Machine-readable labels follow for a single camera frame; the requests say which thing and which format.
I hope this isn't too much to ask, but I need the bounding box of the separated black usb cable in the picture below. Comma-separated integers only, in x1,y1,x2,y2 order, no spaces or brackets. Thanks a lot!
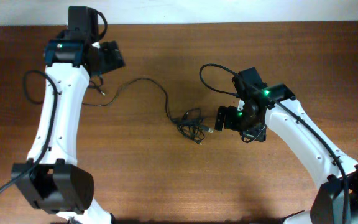
81,77,180,124

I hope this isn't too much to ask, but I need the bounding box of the black cable bundle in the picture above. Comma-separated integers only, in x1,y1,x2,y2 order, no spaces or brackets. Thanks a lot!
171,108,214,146

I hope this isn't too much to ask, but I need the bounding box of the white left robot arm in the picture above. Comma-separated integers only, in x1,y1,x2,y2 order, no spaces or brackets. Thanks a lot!
11,6,125,223

